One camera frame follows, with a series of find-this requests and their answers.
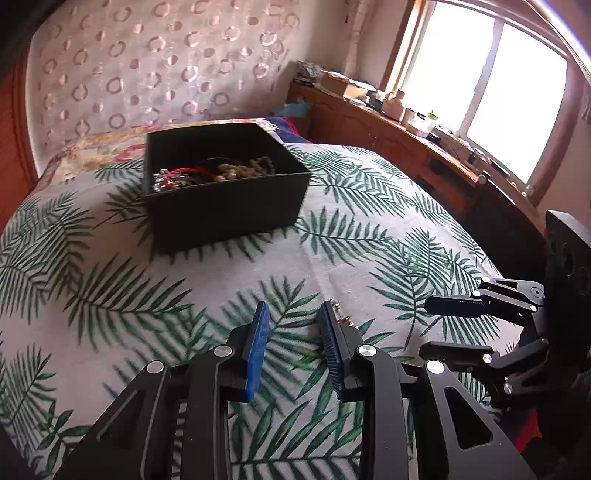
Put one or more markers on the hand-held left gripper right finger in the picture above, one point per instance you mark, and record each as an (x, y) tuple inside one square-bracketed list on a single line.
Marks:
[(332, 350)]

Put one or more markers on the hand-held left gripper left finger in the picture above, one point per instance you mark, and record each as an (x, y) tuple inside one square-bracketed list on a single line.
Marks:
[(257, 350)]

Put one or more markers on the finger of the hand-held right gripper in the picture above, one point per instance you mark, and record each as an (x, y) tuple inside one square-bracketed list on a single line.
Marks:
[(455, 307), (455, 351)]

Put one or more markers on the black jewelry box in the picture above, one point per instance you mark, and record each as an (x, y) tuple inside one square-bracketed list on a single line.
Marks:
[(221, 217)]

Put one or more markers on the leaf-print blanket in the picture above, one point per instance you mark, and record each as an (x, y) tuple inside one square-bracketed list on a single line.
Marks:
[(138, 300)]

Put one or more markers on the green-capped bottle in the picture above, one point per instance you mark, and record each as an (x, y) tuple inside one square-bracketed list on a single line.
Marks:
[(431, 122)]

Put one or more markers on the wooden cabinet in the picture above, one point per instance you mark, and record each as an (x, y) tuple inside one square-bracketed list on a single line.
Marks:
[(369, 134)]

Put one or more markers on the wooden-framed window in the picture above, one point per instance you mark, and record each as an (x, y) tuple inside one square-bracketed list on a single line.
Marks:
[(498, 92)]

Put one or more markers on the pink kettle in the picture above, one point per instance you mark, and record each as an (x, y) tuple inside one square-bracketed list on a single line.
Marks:
[(396, 106)]

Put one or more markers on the navy and red blanket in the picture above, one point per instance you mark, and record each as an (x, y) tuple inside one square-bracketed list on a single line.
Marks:
[(288, 129)]

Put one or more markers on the blue plastic bag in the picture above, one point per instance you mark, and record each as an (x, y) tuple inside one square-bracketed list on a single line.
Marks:
[(293, 111)]

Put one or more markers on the cardboard box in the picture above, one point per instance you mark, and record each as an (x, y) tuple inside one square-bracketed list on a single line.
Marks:
[(341, 85)]

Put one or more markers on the floral blanket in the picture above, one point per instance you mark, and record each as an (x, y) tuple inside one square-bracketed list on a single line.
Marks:
[(101, 143)]

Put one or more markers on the pile of patterned papers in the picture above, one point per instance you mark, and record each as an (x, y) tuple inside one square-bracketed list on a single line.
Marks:
[(311, 71)]

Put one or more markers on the pale window curtain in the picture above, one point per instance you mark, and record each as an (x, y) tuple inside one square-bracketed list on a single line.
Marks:
[(360, 37)]

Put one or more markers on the wooden wardrobe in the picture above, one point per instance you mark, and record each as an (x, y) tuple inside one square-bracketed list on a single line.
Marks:
[(16, 152)]

